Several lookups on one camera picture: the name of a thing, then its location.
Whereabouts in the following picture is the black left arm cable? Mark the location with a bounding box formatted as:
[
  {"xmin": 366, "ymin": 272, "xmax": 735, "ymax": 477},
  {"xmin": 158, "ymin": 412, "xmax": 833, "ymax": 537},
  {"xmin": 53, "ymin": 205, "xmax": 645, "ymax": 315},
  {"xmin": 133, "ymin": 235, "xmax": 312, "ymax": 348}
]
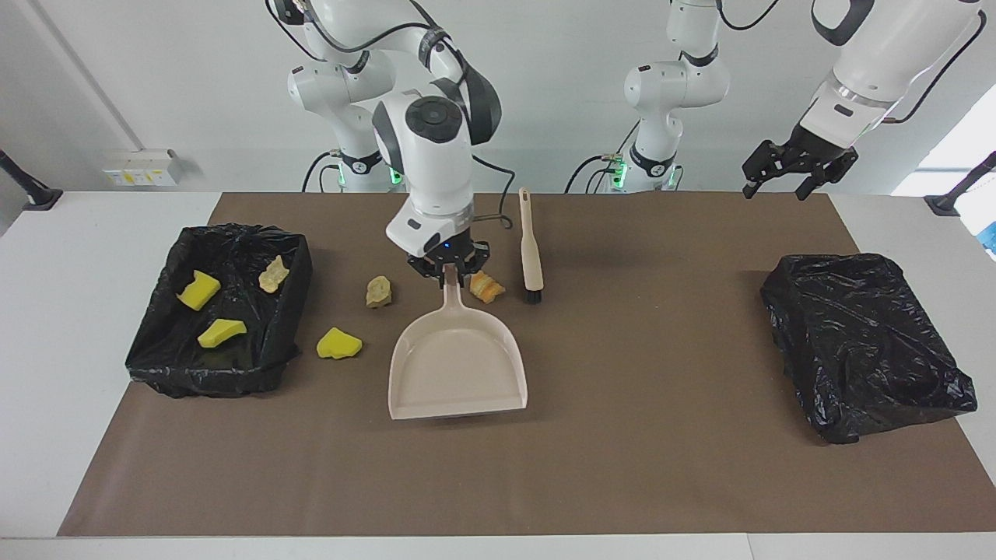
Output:
[{"xmin": 714, "ymin": 0, "xmax": 987, "ymax": 125}]

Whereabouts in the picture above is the white wall cable duct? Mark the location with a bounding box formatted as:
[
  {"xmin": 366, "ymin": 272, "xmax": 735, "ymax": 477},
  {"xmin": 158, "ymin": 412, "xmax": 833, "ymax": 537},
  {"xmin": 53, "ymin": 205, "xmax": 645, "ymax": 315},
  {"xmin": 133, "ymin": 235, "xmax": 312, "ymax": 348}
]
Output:
[{"xmin": 31, "ymin": 0, "xmax": 145, "ymax": 152}]

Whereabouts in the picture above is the large notched yellow sponge piece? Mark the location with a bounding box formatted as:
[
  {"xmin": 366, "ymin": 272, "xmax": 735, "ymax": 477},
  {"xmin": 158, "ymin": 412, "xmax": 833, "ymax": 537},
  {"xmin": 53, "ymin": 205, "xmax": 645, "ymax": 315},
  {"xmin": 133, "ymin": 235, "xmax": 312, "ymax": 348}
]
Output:
[{"xmin": 177, "ymin": 269, "xmax": 223, "ymax": 312}]

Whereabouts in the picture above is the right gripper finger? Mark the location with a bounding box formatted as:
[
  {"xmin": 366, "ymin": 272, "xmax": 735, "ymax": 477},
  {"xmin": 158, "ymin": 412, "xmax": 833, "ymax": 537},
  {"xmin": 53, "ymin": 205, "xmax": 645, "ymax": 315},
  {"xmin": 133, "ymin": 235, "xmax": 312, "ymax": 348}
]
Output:
[
  {"xmin": 459, "ymin": 243, "xmax": 492, "ymax": 294},
  {"xmin": 409, "ymin": 253, "xmax": 446, "ymax": 284}
]

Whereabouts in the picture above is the rounded yellow sponge piece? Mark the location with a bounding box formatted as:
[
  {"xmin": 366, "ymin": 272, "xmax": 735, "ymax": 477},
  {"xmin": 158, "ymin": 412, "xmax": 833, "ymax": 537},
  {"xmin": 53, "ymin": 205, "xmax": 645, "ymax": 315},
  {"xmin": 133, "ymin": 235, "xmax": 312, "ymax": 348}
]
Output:
[{"xmin": 316, "ymin": 327, "xmax": 364, "ymax": 361}]

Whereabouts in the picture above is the small yellow sponge piece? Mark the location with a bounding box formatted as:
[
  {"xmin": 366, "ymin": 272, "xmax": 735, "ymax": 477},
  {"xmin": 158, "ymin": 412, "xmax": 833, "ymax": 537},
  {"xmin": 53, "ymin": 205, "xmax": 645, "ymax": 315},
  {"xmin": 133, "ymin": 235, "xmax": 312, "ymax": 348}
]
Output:
[{"xmin": 197, "ymin": 318, "xmax": 248, "ymax": 349}]

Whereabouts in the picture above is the black bag lined bin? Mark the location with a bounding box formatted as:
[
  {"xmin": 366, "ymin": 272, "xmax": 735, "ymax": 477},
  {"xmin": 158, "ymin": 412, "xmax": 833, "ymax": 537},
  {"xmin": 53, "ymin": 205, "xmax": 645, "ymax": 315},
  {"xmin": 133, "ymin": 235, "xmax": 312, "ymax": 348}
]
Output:
[
  {"xmin": 759, "ymin": 252, "xmax": 979, "ymax": 446},
  {"xmin": 125, "ymin": 223, "xmax": 314, "ymax": 400}
]

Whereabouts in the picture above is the black stand foot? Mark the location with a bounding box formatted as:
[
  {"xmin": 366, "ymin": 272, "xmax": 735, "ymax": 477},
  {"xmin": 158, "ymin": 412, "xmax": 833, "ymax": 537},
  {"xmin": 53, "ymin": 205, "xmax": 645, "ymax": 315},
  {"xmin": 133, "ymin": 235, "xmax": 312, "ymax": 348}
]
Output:
[
  {"xmin": 924, "ymin": 151, "xmax": 996, "ymax": 217},
  {"xmin": 0, "ymin": 149, "xmax": 64, "ymax": 211}
]

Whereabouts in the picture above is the black base cable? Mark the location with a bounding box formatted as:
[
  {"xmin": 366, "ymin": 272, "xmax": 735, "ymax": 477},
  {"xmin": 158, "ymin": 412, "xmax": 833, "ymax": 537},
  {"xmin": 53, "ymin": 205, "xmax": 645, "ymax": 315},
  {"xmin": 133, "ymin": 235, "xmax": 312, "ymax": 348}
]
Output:
[
  {"xmin": 302, "ymin": 150, "xmax": 343, "ymax": 194},
  {"xmin": 563, "ymin": 117, "xmax": 647, "ymax": 194}
]

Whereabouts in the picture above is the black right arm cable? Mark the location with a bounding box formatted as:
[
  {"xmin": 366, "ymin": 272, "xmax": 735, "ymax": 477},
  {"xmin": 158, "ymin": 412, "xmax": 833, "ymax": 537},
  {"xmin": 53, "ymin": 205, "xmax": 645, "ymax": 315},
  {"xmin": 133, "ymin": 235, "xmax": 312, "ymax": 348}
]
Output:
[{"xmin": 265, "ymin": 0, "xmax": 516, "ymax": 232}]

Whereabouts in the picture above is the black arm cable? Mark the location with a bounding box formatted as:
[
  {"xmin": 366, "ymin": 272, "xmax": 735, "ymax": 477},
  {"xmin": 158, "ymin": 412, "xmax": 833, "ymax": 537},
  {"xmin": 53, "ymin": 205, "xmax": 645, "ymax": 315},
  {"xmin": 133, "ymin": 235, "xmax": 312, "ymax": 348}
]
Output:
[
  {"xmin": 714, "ymin": 0, "xmax": 987, "ymax": 125},
  {"xmin": 265, "ymin": 0, "xmax": 516, "ymax": 232}
]

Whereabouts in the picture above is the orange striped croissant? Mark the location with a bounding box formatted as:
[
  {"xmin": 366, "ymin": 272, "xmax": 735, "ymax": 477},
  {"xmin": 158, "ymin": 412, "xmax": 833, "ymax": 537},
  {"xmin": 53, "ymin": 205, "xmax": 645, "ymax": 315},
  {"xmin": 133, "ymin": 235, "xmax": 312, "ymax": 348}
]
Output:
[{"xmin": 469, "ymin": 270, "xmax": 507, "ymax": 304}]

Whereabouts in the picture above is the brown table mat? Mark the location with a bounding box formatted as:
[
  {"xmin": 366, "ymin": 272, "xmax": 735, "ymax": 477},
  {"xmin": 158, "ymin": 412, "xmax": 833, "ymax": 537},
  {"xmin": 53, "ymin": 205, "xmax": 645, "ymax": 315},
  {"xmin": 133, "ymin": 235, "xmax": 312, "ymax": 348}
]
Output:
[{"xmin": 58, "ymin": 192, "xmax": 996, "ymax": 537}]

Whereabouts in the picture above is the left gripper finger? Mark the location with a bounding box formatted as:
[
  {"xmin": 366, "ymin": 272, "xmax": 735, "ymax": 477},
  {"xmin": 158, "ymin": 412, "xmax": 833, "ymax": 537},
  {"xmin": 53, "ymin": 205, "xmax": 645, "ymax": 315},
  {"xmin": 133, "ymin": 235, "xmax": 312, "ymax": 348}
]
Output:
[
  {"xmin": 795, "ymin": 152, "xmax": 859, "ymax": 201},
  {"xmin": 742, "ymin": 138, "xmax": 788, "ymax": 200}
]

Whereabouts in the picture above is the pale striped croissant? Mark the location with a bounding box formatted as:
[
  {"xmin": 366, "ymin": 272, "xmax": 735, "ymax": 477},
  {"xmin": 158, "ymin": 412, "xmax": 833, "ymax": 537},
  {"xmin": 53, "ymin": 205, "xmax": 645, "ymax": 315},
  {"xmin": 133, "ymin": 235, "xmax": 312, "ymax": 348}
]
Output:
[{"xmin": 258, "ymin": 254, "xmax": 290, "ymax": 294}]

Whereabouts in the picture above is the black left base cable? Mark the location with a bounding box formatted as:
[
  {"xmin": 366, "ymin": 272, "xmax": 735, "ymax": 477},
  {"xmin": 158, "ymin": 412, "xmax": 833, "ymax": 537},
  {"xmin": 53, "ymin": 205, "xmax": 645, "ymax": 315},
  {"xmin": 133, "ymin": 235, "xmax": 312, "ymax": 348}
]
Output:
[{"xmin": 563, "ymin": 117, "xmax": 647, "ymax": 194}]

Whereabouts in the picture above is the white wall socket box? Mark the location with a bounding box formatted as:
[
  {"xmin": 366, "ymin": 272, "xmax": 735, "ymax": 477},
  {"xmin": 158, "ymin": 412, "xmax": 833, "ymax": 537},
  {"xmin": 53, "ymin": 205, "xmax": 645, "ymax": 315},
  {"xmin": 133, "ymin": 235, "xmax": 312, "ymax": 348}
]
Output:
[{"xmin": 103, "ymin": 149, "xmax": 184, "ymax": 188}]

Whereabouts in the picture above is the pale pink plastic dustpan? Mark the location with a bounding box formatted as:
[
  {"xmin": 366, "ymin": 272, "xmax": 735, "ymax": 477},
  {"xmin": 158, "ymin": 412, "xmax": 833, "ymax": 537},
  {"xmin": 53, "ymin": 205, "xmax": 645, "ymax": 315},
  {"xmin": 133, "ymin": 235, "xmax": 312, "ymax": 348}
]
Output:
[{"xmin": 387, "ymin": 263, "xmax": 529, "ymax": 422}]

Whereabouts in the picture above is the black right base cable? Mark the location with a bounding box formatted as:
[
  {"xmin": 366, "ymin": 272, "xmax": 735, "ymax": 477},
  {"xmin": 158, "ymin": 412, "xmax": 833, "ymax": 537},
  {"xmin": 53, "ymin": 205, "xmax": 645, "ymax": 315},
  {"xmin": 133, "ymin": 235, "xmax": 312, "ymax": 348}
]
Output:
[{"xmin": 302, "ymin": 150, "xmax": 343, "ymax": 194}]

